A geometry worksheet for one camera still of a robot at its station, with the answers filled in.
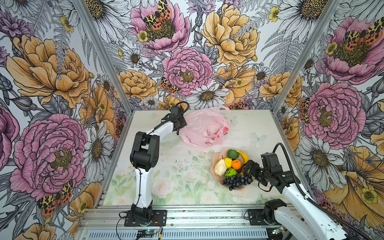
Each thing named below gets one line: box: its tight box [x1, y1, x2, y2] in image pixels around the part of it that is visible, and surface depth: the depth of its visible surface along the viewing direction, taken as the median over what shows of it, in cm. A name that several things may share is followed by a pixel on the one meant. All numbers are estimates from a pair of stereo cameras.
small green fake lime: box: [227, 149, 240, 159], surface depth 91 cm
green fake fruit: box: [224, 167, 238, 177], surface depth 85 cm
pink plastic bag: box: [179, 105, 231, 148], surface depth 104 cm
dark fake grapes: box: [221, 173, 253, 191], surface depth 79 cm
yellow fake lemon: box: [224, 157, 233, 168], surface depth 88 cm
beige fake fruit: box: [214, 155, 227, 176], surface depth 85 cm
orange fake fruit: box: [231, 159, 242, 170], surface depth 85 cm
